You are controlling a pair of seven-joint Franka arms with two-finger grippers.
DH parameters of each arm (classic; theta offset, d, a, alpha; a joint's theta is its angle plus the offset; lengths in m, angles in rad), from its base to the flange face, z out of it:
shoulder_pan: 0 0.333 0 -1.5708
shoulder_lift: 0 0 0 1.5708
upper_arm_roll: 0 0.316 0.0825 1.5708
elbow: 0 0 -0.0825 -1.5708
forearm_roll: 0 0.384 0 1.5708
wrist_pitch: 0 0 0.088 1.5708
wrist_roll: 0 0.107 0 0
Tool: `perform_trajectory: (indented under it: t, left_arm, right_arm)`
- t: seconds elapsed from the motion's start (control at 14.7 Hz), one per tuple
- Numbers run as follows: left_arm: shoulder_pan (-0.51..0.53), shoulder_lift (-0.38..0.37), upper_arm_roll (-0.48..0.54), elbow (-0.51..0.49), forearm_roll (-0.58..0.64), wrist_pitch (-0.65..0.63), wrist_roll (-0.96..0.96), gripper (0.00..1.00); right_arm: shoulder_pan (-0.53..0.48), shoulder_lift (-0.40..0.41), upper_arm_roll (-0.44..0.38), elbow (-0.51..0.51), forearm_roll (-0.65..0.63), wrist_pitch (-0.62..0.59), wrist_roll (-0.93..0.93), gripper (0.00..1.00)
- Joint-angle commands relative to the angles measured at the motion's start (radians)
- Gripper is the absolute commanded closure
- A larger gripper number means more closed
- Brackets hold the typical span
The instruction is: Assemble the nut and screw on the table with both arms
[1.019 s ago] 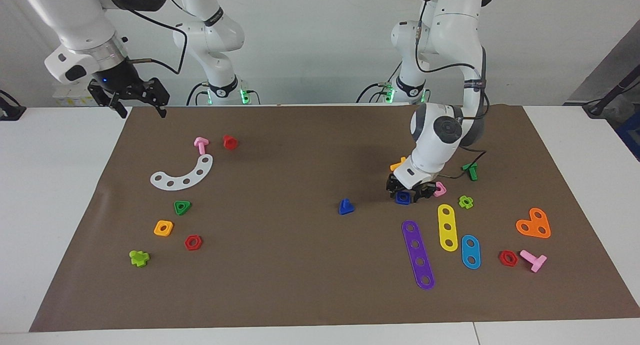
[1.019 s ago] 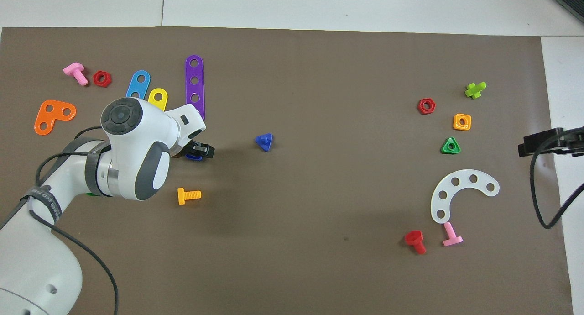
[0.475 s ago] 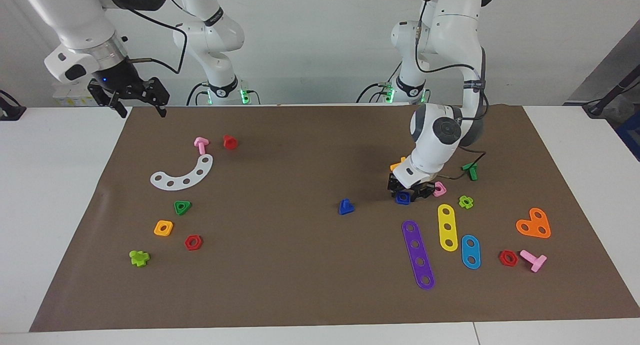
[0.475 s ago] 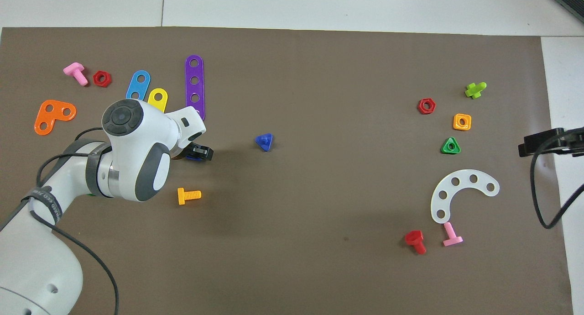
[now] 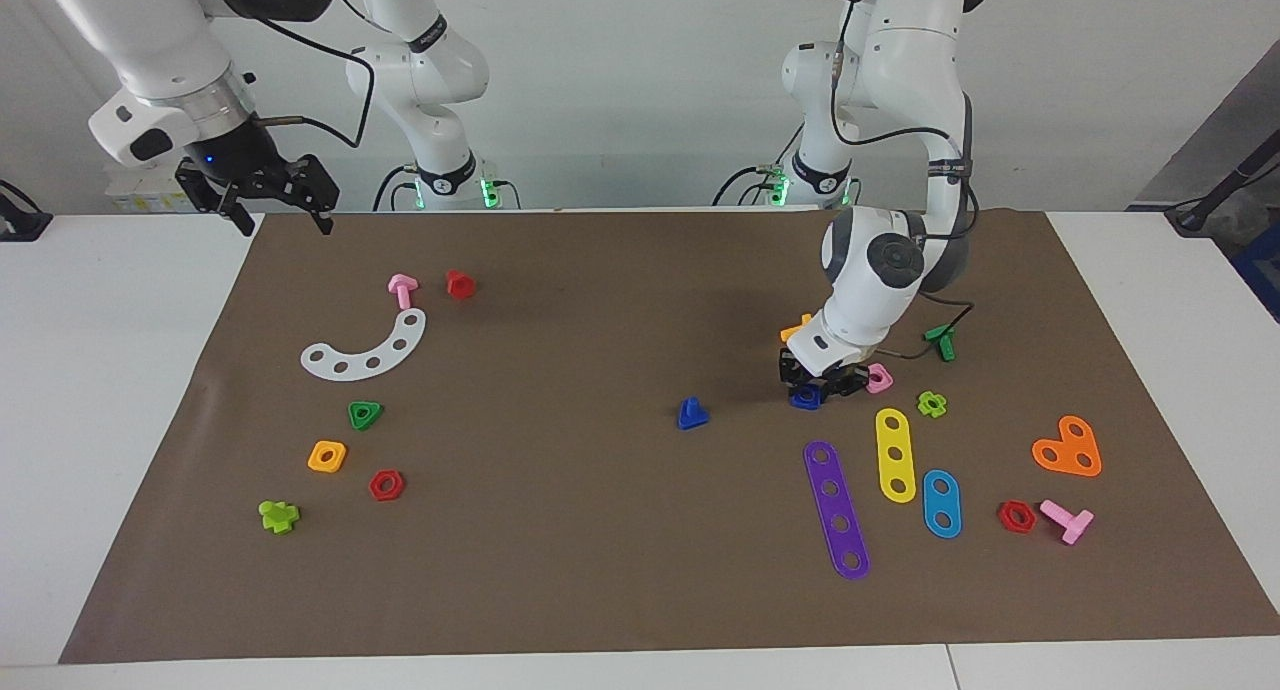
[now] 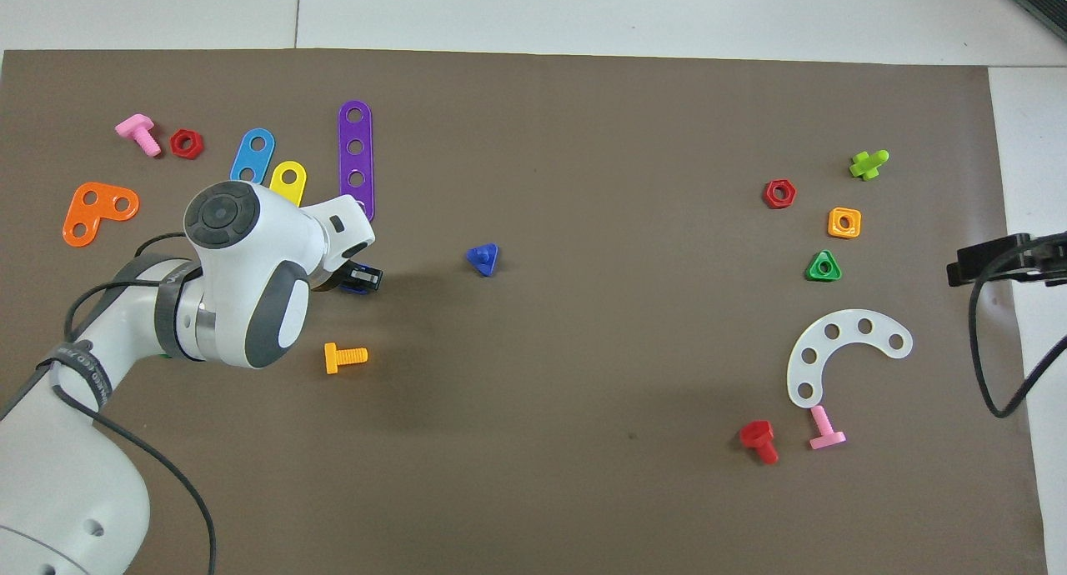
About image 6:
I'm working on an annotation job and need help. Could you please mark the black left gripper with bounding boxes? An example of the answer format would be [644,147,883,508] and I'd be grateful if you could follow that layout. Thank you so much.
[312,262,384,294]

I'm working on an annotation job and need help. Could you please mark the orange heart three-hole plate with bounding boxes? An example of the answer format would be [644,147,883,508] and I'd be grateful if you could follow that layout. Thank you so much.
[63,182,140,248]

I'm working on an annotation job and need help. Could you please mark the orange toy screw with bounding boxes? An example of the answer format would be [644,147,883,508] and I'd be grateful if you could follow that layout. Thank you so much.
[324,342,368,375]

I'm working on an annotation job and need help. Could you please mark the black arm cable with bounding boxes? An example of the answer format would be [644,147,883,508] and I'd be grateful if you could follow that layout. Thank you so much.
[65,232,218,575]
[967,246,1067,419]

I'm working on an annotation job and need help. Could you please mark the lime cross-head toy screw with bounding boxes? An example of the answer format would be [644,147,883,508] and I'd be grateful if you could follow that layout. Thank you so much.
[849,149,890,181]

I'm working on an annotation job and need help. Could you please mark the blue two-hole strip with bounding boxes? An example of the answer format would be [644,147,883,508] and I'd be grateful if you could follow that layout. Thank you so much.
[229,127,276,186]

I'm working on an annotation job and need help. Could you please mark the yellow three-hole strip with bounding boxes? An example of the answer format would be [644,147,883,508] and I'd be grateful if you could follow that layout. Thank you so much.
[269,160,308,208]

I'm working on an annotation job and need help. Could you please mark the purple four-hole strip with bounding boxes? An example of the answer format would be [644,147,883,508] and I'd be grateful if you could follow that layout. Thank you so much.
[338,100,376,223]

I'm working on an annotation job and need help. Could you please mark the white curved five-hole plate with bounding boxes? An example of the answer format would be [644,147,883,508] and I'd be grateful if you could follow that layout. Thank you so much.
[787,309,914,409]

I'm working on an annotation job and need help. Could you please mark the green triangle toy nut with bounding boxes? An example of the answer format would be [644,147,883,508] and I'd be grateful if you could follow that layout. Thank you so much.
[805,249,843,283]

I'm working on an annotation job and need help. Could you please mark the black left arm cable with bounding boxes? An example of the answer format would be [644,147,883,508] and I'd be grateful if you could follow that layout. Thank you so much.
[65,232,218,575]

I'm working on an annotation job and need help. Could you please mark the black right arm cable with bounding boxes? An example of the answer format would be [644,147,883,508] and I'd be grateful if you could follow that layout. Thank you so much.
[967,246,1067,419]

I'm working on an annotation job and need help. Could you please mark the pink toy screw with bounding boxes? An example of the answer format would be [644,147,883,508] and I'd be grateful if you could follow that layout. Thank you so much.
[809,405,847,451]
[115,113,163,158]

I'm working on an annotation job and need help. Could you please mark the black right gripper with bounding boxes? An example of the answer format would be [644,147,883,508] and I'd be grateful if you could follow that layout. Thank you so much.
[947,231,1067,289]

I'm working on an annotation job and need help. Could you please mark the red toy screw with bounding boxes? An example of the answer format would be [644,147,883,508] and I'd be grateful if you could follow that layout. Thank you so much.
[739,420,780,465]

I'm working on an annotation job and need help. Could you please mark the brown table mat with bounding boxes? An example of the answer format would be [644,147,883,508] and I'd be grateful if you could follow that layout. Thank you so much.
[0,48,1049,575]

